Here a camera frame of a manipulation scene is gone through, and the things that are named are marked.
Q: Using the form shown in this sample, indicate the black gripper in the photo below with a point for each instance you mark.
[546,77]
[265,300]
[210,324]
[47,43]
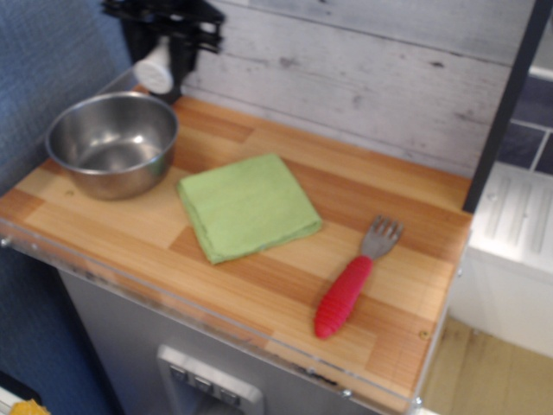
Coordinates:
[190,25]

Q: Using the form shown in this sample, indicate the white plastic spool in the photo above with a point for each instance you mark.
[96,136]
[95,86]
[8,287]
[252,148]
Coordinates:
[153,71]

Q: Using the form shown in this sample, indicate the silver metal bowl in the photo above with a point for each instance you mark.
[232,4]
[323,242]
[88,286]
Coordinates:
[115,146]

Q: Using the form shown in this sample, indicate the green folded cloth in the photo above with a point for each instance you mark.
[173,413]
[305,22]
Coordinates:
[247,207]

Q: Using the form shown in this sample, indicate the clear acrylic edge guard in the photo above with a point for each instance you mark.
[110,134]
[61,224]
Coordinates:
[254,318]

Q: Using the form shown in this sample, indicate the silver toy fridge cabinet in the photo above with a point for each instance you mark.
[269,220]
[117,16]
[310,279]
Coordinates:
[127,322]

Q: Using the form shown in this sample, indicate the silver dispenser button panel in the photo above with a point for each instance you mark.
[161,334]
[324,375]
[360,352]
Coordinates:
[194,387]

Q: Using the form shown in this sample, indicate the yellow black object corner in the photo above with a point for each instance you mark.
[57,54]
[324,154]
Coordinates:
[21,404]

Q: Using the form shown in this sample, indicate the white toy sink counter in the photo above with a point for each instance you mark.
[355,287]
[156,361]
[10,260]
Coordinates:
[505,282]

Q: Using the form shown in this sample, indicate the red handled metal fork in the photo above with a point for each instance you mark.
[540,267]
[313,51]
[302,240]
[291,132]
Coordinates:
[338,302]

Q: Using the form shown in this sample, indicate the right dark vertical post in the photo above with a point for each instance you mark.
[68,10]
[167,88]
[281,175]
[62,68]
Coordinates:
[540,15]

